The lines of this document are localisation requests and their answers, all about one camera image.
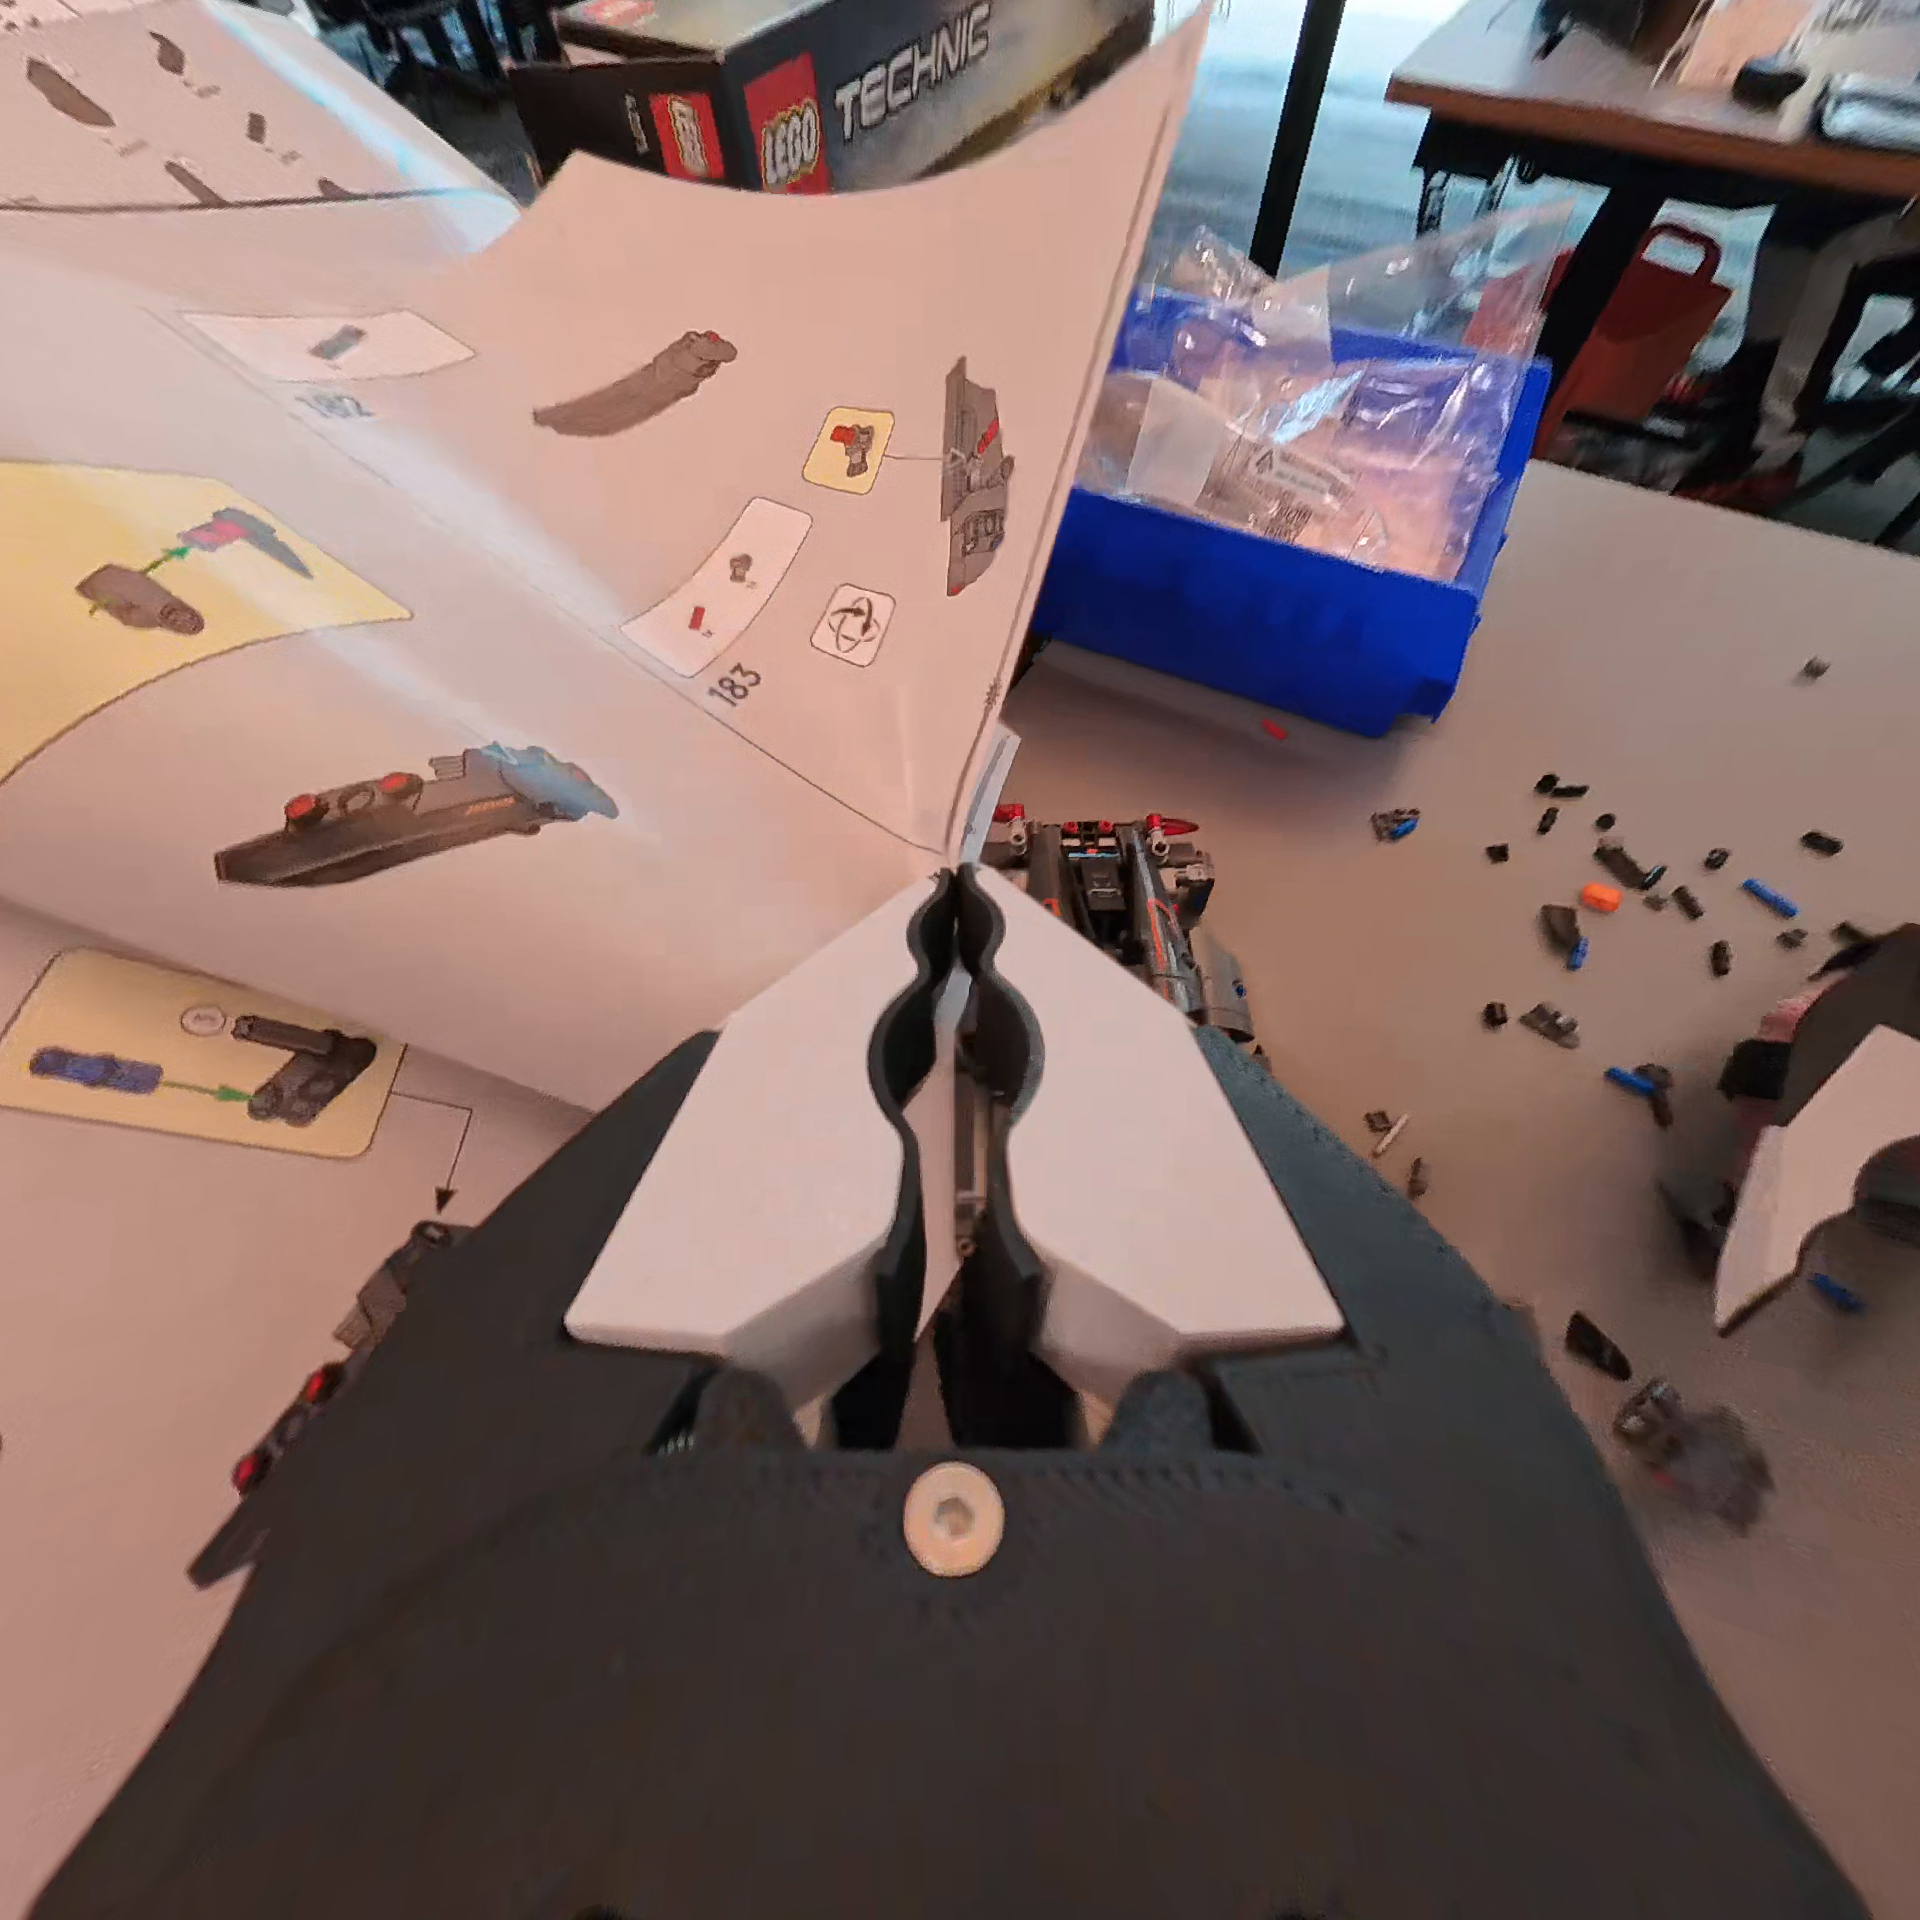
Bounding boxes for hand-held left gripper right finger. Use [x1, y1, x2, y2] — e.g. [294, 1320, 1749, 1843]
[959, 866, 1346, 1391]

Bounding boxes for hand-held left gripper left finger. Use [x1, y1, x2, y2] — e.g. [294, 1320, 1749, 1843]
[564, 872, 962, 1403]

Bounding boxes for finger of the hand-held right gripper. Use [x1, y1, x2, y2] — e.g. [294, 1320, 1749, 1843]
[1713, 1026, 1920, 1336]

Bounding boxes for lego instruction booklet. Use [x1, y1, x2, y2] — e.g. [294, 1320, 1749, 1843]
[0, 0, 1220, 1920]

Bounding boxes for grey lego car model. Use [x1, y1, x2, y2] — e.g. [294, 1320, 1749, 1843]
[983, 807, 1262, 1052]

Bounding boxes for scattered loose lego pieces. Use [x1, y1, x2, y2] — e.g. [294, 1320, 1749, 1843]
[1365, 651, 1882, 1525]

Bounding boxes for black lego set box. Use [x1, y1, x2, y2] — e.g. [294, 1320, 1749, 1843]
[509, 0, 1156, 197]

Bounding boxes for blue plastic bin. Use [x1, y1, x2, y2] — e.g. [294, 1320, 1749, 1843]
[1036, 285, 1553, 741]

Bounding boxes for crumpled clear plastic bags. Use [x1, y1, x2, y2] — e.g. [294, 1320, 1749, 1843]
[1079, 188, 1576, 578]

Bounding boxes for red bag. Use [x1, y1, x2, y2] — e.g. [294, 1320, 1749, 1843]
[1528, 224, 1735, 453]

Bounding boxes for wooden office desk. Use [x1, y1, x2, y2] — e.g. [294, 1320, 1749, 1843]
[1388, 0, 1920, 497]

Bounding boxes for black metal post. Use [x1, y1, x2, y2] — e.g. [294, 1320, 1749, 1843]
[1252, 0, 1353, 279]

